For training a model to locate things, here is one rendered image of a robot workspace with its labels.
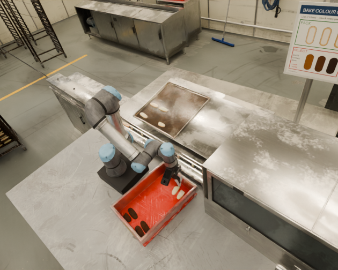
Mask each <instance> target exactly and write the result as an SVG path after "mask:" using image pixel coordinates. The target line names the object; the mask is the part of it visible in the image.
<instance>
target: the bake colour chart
mask: <svg viewBox="0 0 338 270"><path fill-rule="evenodd" d="M283 73H285V74H290V75H293V76H299V77H304V78H309V79H314V80H319V81H324V82H328V83H333V84H338V3H326V2H303V1H299V5H298V10H297V15H296V20H295V24H294V27H293V32H292V37H291V41H290V46H289V51H288V55H287V58H286V63H285V68H284V72H283Z"/></svg>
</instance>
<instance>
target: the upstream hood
mask: <svg viewBox="0 0 338 270"><path fill-rule="evenodd" d="M46 81H47V82H48V83H49V84H50V85H52V86H53V87H55V88H56V89H58V90H59V91H61V92H62V93H64V94H65V95H67V96H68V97H70V98H71V99H73V100H75V101H76V102H78V103H79V104H81V105H82V106H83V107H85V104H86V102H87V101H88V100H89V99H90V98H91V97H93V96H94V95H95V93H94V92H92V91H90V90H89V89H87V88H85V87H83V86H81V85H80V84H78V83H76V82H74V81H72V80H71V79H69V78H67V77H65V76H64V75H62V74H60V73H58V74H56V75H54V76H52V77H50V78H48V79H46Z"/></svg>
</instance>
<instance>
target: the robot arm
mask: <svg viewBox="0 0 338 270"><path fill-rule="evenodd" d="M121 99H122V97H121V94H120V93H119V92H118V91H117V90H116V89H115V88H113V87H112V86H105V87H104V88H102V89H101V90H100V91H99V92H98V93H97V94H95V95H94V96H93V97H91V98H90V99H89V100H88V101H87V102H86V104H85V108H84V113H85V117H86V119H87V121H88V123H89V124H90V126H91V127H92V128H93V129H94V130H98V131H99V132H100V133H101V134H102V135H103V136H104V137H105V138H107V139H108V140H109V141H110V143H107V144H104V145H102V146H101V147H100V149H99V157H100V159H101V161H102V162H103V163H104V165H105V167H106V173H107V175H108V176H110V177H119V176H121V175H122V174H124V172H125V171H126V168H127V165H126V163H125V162H124V161H123V160H122V159H121V158H120V156H121V155H122V154H123V155H124V156H126V157H127V158H128V159H129V160H130V161H131V162H132V164H131V167H132V169H133V170H134V171H136V172H137V173H141V172H142V171H143V170H144V169H145V168H146V167H147V166H148V164H149V163H150V162H151V161H152V160H153V158H154V157H155V156H156V155H158V156H161V157H162V158H163V160H164V164H165V167H166V170H165V172H164V175H163V177H162V180H161V182H160V183H161V184H162V185H164V186H168V184H169V182H170V180H171V178H173V179H175V181H176V183H177V185H178V186H179V187H180V186H181V181H182V176H180V177H179V176H178V173H179V172H181V170H180V168H181V165H179V164H178V159H177V158H176V157H175V150H174V147H173V145H172V144H171V143H170V142H165V143H163V144H162V143H160V142H158V141H156V140H153V139H148V140H147V141H146V142H145V144H144V148H145V149H144V151H143V152H140V151H139V150H138V149H137V148H136V147H135V146H134V145H133V144H132V143H133V141H134V138H133V136H132V135H131V133H130V132H129V131H127V130H125V129H124V126H123V123H122V119H121V116H120V113H119V109H120V105H119V102H120V101H121ZM178 166H179V167H178Z"/></svg>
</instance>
